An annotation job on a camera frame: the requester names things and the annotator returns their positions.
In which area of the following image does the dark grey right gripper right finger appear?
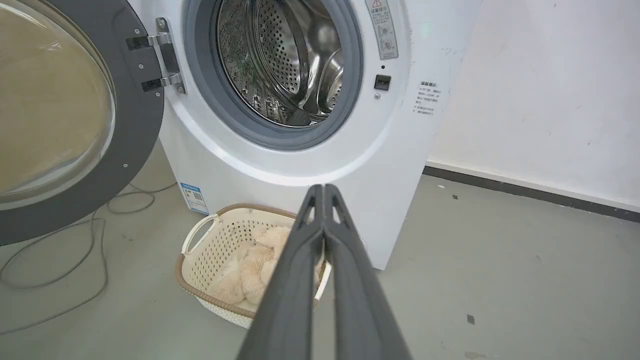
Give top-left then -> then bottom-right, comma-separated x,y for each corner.
322,184 -> 413,360

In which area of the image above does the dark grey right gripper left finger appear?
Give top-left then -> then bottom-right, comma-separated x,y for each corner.
237,184 -> 326,360

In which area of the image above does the white front-load washing machine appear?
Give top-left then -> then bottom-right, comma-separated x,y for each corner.
126,0 -> 484,271

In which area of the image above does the chrome door hinge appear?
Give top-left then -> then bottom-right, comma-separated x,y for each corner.
126,17 -> 187,95

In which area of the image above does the grey round washer door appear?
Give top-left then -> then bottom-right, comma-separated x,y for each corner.
0,0 -> 165,247

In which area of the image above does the cream fluffy cloth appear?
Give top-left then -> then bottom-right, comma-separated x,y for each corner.
207,225 -> 323,307

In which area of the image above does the cream perforated laundry basket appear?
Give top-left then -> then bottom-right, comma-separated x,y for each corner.
175,203 -> 333,329

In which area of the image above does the blue energy label sticker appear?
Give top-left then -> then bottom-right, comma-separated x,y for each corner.
179,182 -> 210,216

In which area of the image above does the grey warning label sticker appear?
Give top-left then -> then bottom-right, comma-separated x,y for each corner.
364,0 -> 400,61

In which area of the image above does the thin grey floor cable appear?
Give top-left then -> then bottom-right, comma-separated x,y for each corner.
0,182 -> 178,336

